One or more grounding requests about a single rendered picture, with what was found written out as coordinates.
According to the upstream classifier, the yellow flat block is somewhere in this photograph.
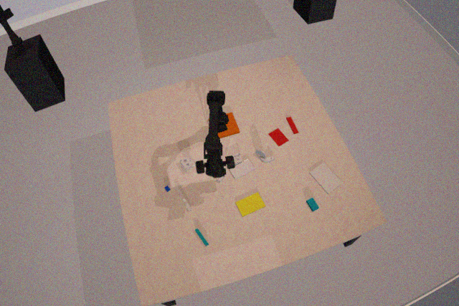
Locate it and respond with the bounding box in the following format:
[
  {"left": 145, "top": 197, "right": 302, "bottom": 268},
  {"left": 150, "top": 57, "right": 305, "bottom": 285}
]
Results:
[{"left": 235, "top": 193, "right": 266, "bottom": 216}]

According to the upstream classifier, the small teal rectangular block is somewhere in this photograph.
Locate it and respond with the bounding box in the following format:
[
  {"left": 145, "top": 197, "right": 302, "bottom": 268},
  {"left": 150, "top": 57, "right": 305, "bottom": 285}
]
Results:
[{"left": 306, "top": 197, "right": 319, "bottom": 211}]

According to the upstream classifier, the teal flat bar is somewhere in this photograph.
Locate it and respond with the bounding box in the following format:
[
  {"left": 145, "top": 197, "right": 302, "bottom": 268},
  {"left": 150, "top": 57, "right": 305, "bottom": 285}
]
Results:
[{"left": 195, "top": 228, "right": 208, "bottom": 246}]

